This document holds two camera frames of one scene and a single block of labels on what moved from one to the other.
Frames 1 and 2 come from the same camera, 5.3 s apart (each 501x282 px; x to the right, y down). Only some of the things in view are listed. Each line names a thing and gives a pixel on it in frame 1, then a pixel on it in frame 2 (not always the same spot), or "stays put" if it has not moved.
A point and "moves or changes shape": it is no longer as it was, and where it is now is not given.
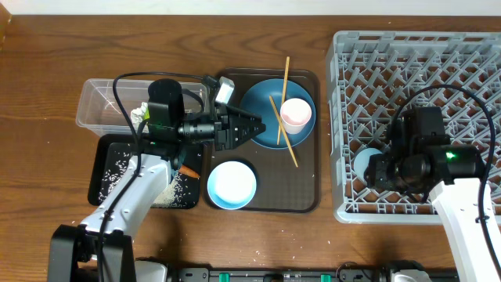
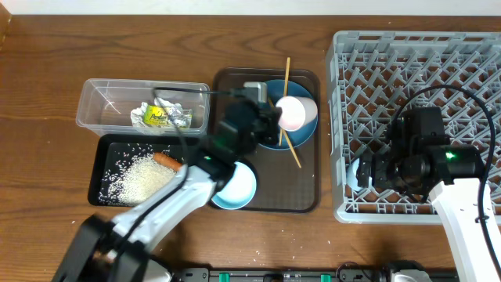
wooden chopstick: (283, 130) stays put
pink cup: (294, 113) moves or changes shape
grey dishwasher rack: (374, 76) stays put
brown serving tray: (288, 181) stays put
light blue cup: (362, 160) moves or changes shape
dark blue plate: (264, 99) stays put
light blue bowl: (231, 186) stays put
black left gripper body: (218, 130) -> (261, 133)
